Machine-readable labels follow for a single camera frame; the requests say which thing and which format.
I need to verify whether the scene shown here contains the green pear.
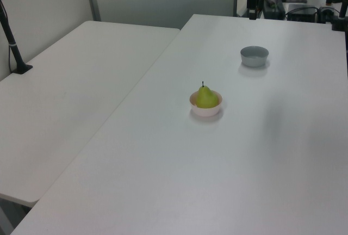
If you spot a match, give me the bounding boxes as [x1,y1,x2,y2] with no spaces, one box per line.
[196,81,220,109]

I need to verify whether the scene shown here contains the grey bowl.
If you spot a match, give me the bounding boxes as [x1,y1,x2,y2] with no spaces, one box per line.
[240,45,270,69]

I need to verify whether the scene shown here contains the pink bowl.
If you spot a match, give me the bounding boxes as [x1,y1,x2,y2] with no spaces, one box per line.
[189,90,223,118]

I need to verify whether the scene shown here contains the white container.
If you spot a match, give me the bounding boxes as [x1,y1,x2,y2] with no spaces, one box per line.
[237,0,249,17]

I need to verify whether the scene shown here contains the dark grey green device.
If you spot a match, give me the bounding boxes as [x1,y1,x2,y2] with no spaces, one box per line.
[263,0,286,20]

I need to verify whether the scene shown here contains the black electronics box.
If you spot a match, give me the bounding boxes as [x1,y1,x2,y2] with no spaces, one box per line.
[285,3,319,23]

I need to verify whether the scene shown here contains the black camera stand pole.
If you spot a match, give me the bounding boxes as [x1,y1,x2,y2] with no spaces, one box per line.
[0,0,34,75]

